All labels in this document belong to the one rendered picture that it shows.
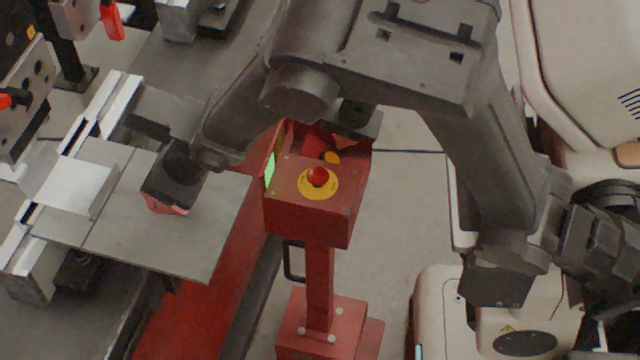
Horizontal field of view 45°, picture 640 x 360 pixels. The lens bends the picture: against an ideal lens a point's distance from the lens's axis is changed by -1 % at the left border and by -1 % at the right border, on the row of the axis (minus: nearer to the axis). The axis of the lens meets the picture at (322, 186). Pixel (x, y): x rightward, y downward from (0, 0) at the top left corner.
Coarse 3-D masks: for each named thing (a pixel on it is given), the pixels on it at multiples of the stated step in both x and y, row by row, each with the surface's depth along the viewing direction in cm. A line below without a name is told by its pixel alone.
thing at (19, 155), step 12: (48, 108) 105; (36, 120) 103; (48, 120) 108; (24, 132) 101; (36, 132) 105; (24, 144) 102; (0, 156) 100; (12, 156) 99; (24, 156) 104; (12, 168) 102
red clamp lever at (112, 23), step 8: (104, 0) 101; (104, 8) 102; (112, 8) 102; (104, 16) 102; (112, 16) 102; (104, 24) 104; (112, 24) 103; (120, 24) 104; (112, 32) 105; (120, 32) 105; (120, 40) 106
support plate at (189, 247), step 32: (96, 160) 114; (128, 192) 110; (224, 192) 110; (64, 224) 107; (96, 224) 107; (128, 224) 107; (160, 224) 107; (192, 224) 107; (224, 224) 107; (128, 256) 104; (160, 256) 104; (192, 256) 104
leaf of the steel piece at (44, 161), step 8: (48, 144) 112; (40, 152) 111; (48, 152) 112; (56, 152) 113; (40, 160) 111; (48, 160) 112; (56, 160) 113; (32, 168) 109; (40, 168) 111; (48, 168) 112; (24, 176) 108; (32, 176) 110; (40, 176) 111; (24, 184) 108; (32, 184) 110; (40, 184) 111; (24, 192) 108; (32, 192) 110
